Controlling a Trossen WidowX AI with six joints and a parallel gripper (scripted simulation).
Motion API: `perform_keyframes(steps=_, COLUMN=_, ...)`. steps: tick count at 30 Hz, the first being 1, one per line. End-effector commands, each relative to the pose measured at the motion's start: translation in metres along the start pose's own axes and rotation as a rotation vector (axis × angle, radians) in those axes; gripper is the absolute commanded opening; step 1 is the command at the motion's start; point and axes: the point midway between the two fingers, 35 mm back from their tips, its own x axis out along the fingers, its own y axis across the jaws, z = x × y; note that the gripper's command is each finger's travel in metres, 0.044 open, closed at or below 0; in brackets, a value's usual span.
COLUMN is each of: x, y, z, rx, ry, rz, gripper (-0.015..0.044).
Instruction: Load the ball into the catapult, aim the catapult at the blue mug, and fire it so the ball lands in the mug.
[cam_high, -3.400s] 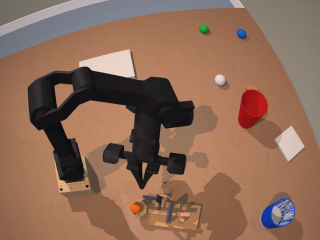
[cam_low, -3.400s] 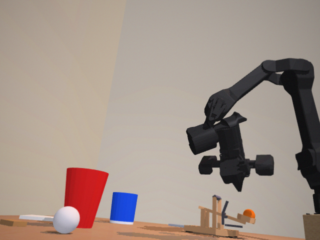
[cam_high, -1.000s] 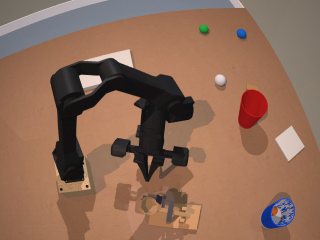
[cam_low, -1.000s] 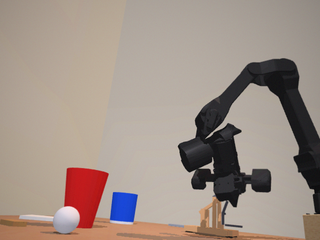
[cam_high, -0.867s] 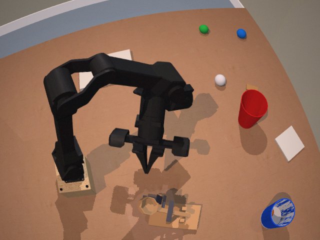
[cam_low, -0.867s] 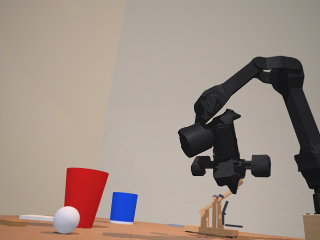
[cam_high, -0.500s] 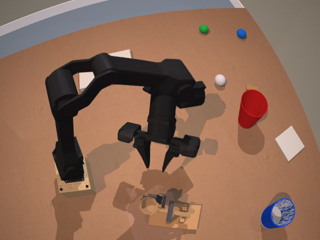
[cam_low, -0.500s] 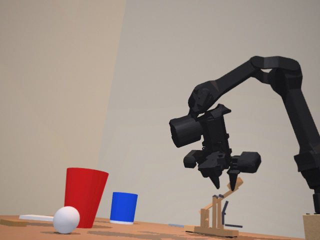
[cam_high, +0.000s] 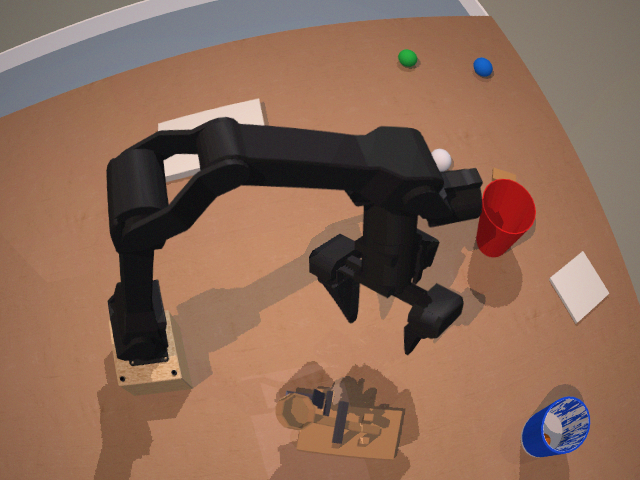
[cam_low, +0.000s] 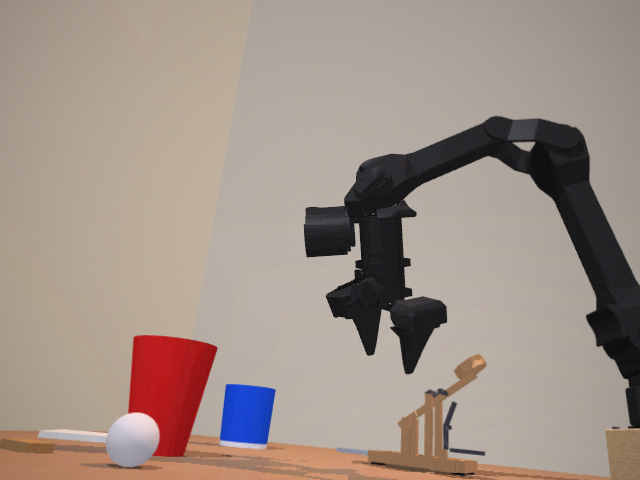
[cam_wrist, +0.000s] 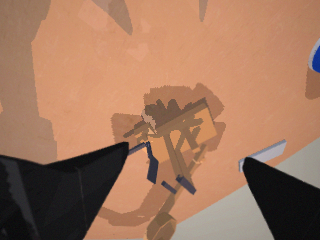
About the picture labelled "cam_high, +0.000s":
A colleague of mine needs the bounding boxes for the blue ball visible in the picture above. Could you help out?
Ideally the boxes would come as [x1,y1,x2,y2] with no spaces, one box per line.
[473,57,493,77]

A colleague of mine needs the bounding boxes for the white flat rectangular block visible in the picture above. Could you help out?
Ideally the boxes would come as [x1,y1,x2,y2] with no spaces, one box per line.
[158,99,264,182]

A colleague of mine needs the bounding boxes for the red plastic cup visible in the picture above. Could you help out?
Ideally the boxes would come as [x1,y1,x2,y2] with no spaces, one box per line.
[476,179,536,257]

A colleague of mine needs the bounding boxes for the white ball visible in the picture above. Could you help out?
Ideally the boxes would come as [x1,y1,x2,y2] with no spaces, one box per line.
[431,149,452,172]

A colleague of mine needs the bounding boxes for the blue mug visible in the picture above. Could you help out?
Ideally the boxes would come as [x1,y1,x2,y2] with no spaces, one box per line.
[521,396,590,458]

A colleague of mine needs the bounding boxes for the green ball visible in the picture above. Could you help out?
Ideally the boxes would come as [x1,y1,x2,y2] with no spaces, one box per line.
[398,49,417,67]

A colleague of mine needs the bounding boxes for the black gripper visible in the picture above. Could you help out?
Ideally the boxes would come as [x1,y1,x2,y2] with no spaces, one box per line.
[309,230,464,356]

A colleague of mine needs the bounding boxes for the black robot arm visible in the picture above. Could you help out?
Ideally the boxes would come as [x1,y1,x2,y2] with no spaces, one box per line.
[106,117,483,366]

